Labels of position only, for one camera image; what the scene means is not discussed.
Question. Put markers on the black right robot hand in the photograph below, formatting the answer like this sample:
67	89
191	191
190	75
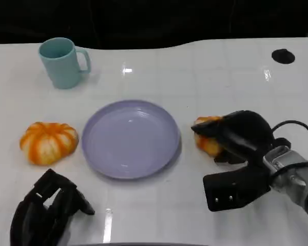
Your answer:
243	130

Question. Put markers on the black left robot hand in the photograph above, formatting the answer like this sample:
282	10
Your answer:
30	217

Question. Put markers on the lilac plate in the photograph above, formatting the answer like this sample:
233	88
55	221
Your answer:
131	139

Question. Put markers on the pale green mug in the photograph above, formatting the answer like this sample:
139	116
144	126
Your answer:
61	68

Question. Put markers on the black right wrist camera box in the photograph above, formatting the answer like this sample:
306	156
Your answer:
233	187

